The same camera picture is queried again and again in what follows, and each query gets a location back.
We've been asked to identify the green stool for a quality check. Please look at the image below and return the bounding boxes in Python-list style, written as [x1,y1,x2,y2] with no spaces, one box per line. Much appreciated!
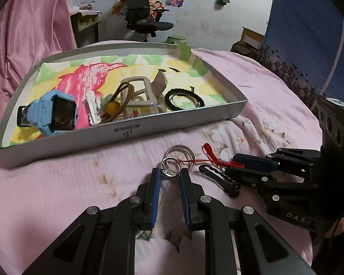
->
[166,35,187,45]

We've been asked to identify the large silver bangle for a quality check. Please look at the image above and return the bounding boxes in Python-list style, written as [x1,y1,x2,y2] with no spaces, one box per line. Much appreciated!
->
[166,145,196,172]

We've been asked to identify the thin silver bangle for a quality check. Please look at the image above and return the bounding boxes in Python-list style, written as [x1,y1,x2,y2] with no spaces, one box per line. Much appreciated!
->
[170,92,200,110]

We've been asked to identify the red braided cord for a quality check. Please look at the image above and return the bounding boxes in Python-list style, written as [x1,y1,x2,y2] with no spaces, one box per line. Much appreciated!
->
[201,143,245,169]

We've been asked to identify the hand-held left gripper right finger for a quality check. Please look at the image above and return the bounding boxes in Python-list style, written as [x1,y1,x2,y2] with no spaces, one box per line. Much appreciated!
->
[180,168,314,275]

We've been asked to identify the black office chair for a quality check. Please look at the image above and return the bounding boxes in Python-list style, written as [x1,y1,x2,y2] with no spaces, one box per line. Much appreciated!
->
[124,0,174,42]

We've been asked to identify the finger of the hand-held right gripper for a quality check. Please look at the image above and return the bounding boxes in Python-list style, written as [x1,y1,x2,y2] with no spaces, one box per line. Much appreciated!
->
[232,148,323,175]
[224,168,304,193]

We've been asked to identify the white zigzag hair clip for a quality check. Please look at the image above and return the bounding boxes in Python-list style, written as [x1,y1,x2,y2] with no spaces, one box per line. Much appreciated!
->
[85,90,101,126]

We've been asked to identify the wooden desk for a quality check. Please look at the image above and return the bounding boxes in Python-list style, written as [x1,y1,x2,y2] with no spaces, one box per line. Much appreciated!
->
[69,4,102,46]

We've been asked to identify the cartoon poster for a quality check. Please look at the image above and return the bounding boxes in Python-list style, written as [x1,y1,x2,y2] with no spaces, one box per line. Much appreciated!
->
[112,0,128,16]
[149,0,166,20]

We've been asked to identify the shallow grey cardboard box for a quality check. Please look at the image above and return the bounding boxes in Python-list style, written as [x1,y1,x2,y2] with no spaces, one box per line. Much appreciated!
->
[0,42,248,168]

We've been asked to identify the black scalloped hair tie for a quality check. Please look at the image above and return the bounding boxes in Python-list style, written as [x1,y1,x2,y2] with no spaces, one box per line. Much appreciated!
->
[165,87,205,111]

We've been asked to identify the small silver ring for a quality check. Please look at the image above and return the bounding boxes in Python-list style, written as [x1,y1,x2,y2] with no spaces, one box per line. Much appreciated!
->
[161,156,182,178]

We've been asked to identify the black hair clip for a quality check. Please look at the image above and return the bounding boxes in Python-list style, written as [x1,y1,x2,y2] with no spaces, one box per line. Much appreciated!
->
[199,165,241,198]

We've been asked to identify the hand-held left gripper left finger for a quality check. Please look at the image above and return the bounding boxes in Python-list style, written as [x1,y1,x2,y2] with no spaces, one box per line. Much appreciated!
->
[23,168,162,275]

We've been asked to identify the blue smartwatch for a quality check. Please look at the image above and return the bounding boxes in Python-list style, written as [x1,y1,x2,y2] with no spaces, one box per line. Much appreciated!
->
[17,90,78,137]

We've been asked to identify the pink hanging cloth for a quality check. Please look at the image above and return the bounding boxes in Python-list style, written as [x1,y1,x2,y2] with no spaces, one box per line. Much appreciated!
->
[0,0,78,104]

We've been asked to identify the blue starry curtain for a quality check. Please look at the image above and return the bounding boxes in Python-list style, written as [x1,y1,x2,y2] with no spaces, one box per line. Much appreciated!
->
[259,0,344,115]

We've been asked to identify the brown hair tie yellow bead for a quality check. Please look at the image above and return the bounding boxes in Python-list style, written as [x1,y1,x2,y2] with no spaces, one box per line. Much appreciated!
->
[100,81,138,121]

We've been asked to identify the person's right hand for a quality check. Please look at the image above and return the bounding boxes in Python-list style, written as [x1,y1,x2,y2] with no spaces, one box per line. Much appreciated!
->
[328,218,344,238]

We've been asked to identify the cardboard boxes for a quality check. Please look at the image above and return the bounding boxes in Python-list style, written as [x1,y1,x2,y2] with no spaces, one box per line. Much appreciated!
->
[231,27,268,58]

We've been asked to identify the beige plastic hair claw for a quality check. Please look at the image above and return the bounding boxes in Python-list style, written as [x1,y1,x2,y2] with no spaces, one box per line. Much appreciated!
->
[120,73,168,115]

